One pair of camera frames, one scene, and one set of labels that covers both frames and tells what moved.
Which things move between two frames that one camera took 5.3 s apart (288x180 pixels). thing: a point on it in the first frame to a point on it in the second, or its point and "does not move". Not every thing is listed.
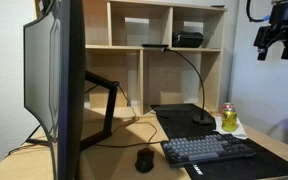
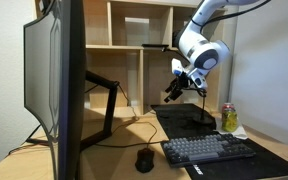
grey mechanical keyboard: (207, 148) does not move
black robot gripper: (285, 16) to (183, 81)
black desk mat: (176, 122) does not move
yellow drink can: (229, 120) does not move
